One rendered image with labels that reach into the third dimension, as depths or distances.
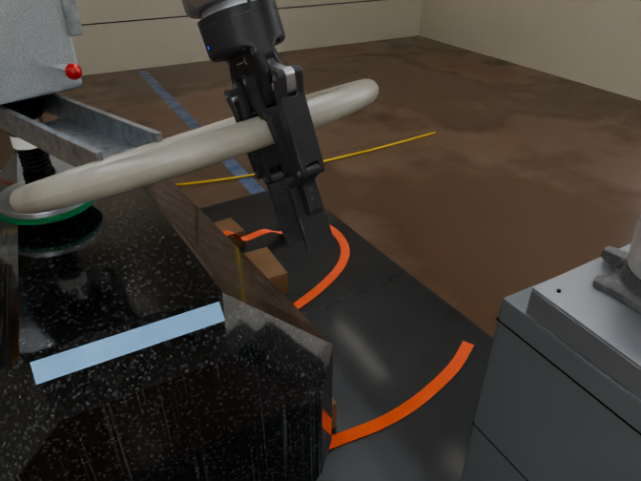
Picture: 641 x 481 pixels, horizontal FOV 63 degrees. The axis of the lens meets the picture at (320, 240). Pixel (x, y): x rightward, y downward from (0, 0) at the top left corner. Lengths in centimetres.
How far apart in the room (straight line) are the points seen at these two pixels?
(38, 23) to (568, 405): 126
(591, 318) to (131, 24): 575
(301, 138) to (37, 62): 83
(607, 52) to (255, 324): 524
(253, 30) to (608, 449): 96
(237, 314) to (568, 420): 68
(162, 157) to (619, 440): 92
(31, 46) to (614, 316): 121
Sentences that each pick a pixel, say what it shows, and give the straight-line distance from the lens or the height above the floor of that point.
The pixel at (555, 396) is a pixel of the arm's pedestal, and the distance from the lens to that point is 119.
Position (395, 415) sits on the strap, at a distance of 193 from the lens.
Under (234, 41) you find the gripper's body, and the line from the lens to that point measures 50.
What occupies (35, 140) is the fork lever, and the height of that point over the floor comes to 113.
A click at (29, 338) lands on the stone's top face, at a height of 87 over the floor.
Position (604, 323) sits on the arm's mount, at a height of 86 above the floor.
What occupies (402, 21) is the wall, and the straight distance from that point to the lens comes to 775.
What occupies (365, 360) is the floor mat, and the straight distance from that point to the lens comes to 210.
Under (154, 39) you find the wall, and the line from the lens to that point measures 639.
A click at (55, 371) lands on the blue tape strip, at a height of 84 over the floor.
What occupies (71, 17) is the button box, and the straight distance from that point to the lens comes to 124.
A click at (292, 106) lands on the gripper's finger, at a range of 48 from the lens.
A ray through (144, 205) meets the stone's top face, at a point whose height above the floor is 87.
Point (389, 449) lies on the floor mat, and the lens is 185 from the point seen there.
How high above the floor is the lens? 149
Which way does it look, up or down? 32 degrees down
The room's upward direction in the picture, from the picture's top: straight up
